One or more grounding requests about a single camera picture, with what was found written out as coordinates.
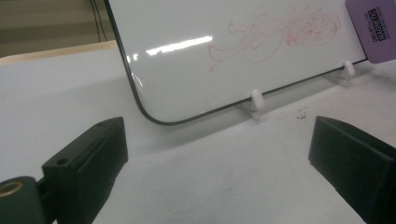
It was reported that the thin black cable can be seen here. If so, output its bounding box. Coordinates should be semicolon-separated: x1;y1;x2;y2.
89;0;101;42
93;0;108;42

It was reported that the white plastic whiteboard stand foot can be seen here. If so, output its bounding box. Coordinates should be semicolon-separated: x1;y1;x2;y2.
238;89;266;121
323;60;356;87

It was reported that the white whiteboard with black rim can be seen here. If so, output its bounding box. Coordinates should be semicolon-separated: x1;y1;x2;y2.
104;0;369;126

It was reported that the purple whiteboard eraser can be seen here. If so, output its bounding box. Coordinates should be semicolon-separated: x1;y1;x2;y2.
345;0;396;65

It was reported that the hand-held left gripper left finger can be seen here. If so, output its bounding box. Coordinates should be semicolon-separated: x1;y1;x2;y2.
41;116;129;224

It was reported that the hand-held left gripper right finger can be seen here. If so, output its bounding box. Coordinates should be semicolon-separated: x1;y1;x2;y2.
308;115;396;224

